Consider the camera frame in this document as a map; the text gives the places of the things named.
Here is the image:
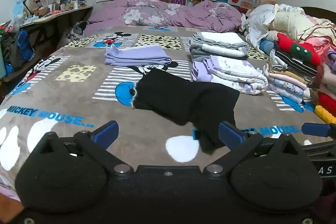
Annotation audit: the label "black angled stand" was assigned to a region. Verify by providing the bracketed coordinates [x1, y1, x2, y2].
[23, 0, 42, 17]

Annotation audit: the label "cardboard box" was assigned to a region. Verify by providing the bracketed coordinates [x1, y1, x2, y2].
[29, 0, 49, 15]

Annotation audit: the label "wooden desk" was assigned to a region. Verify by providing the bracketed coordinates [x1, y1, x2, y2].
[20, 6, 93, 56]

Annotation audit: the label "folded lavender pants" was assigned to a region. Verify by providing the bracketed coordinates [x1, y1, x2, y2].
[104, 45, 173, 67]

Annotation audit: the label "colourful packets heap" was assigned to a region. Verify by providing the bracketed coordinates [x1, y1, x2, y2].
[0, 21, 16, 34]

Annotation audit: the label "light blue plastic pack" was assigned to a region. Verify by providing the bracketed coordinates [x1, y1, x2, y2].
[12, 0, 27, 18]

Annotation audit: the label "crumpled clothes heap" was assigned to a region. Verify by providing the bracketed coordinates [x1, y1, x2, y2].
[65, 21, 88, 40]

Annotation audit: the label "folded white grey garment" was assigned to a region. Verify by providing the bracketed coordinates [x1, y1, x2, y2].
[190, 31, 250, 58]

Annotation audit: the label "cream pink quilt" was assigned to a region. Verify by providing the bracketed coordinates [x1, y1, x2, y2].
[270, 3, 336, 42]

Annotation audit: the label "stack of folded clothes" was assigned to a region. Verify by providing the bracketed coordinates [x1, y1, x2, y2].
[262, 32, 336, 125]

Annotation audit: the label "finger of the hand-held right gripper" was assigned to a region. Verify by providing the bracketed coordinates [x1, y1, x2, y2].
[301, 122, 336, 139]

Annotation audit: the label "black pants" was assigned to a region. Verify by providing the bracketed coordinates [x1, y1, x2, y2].
[133, 68, 240, 154]

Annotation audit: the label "folded dark grey garment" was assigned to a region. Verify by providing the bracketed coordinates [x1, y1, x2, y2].
[190, 48, 212, 62]

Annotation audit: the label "white crumpled cloth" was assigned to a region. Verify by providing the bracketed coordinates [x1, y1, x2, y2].
[240, 4, 279, 43]

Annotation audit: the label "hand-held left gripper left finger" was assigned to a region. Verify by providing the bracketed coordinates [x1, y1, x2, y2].
[34, 120, 134, 174]

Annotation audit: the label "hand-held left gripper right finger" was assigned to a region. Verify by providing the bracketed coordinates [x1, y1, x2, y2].
[203, 121, 311, 174]

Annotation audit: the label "blue bag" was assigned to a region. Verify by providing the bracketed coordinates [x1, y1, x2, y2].
[16, 30, 35, 63]

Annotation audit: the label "clutter of small desk things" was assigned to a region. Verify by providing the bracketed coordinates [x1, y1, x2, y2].
[49, 0, 88, 13]

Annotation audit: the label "printed cartoon blanket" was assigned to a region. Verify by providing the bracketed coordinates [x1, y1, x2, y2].
[0, 25, 336, 188]

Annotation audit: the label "pink floral quilt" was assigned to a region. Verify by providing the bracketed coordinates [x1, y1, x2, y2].
[83, 0, 243, 37]

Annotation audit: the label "folded floral white lavender pajamas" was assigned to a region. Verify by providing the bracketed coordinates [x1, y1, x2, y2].
[192, 61, 266, 95]
[203, 55, 269, 88]

